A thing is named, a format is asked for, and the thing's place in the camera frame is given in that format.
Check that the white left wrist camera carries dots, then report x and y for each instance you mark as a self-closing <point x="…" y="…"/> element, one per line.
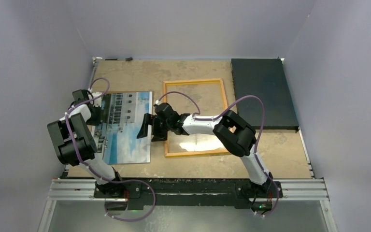
<point x="96" y="98"/>

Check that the yellow picture frame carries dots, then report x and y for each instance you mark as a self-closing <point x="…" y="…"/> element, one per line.
<point x="219" y="81"/>

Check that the building and sky photo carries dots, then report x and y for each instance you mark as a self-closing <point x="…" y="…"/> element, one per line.
<point x="116" y="135"/>

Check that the brown frame backing board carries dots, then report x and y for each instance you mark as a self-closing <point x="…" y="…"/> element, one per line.
<point x="122" y="92"/>

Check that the clear frame glass pane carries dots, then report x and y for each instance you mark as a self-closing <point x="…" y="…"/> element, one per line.
<point x="201" y="124"/>

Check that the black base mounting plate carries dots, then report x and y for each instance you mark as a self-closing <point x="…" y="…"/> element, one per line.
<point x="237" y="193"/>

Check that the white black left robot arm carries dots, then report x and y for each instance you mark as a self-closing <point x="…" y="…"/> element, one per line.
<point x="74" y="144"/>

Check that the dark green flat box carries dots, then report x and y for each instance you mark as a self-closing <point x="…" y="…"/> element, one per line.
<point x="265" y="78"/>

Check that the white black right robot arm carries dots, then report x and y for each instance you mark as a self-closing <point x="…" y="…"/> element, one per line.
<point x="237" y="136"/>

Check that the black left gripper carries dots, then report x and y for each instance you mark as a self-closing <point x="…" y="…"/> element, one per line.
<point x="96" y="122"/>

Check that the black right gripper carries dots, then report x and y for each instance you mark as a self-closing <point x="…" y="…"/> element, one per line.
<point x="149" y="120"/>

